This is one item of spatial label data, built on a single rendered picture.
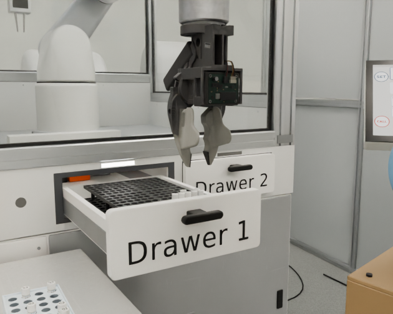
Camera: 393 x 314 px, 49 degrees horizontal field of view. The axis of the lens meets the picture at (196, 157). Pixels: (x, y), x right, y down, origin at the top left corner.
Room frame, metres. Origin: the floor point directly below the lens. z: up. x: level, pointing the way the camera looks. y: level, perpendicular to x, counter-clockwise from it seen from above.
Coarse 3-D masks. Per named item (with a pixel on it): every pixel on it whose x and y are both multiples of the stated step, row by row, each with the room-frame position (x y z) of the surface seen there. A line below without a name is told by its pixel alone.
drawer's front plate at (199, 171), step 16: (224, 160) 1.12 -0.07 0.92; (240, 160) 1.15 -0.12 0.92; (256, 160) 1.18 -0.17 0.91; (272, 160) 1.20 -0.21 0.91; (192, 176) 1.07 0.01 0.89; (208, 176) 1.09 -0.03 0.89; (224, 176) 1.12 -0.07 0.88; (240, 176) 1.15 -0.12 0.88; (256, 176) 1.18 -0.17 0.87; (272, 176) 1.21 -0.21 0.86; (208, 192) 1.09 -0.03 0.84
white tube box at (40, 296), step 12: (36, 288) 0.64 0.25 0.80; (60, 288) 0.64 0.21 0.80; (12, 300) 0.62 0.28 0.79; (24, 300) 0.61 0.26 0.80; (36, 300) 0.61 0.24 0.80; (48, 300) 0.61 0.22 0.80; (60, 300) 0.61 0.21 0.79; (12, 312) 0.58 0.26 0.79; (24, 312) 0.57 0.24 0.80; (36, 312) 0.58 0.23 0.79; (48, 312) 0.57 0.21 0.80; (72, 312) 0.57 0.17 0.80
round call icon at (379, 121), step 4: (376, 116) 1.27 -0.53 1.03; (380, 116) 1.27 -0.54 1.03; (384, 116) 1.27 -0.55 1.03; (388, 116) 1.26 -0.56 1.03; (376, 120) 1.26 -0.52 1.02; (380, 120) 1.26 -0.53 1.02; (384, 120) 1.26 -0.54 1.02; (388, 120) 1.25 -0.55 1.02; (376, 124) 1.25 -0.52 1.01; (380, 124) 1.25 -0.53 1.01; (384, 124) 1.25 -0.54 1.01; (388, 124) 1.25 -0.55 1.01
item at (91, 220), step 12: (120, 180) 1.01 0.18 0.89; (168, 180) 1.02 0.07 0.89; (72, 192) 0.89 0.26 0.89; (84, 192) 0.96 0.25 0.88; (204, 192) 0.89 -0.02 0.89; (72, 204) 0.87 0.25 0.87; (84, 204) 0.79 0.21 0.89; (72, 216) 0.86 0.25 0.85; (84, 216) 0.79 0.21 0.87; (96, 216) 0.74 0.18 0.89; (84, 228) 0.79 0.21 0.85; (96, 228) 0.73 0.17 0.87; (96, 240) 0.73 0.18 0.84
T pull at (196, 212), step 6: (192, 210) 0.69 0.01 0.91; (198, 210) 0.69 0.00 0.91; (216, 210) 0.69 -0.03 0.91; (186, 216) 0.65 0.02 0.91; (192, 216) 0.66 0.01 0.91; (198, 216) 0.66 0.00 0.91; (204, 216) 0.67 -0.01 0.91; (210, 216) 0.67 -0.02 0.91; (216, 216) 0.68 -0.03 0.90; (222, 216) 0.69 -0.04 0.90; (186, 222) 0.65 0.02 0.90; (192, 222) 0.66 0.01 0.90; (198, 222) 0.66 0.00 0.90
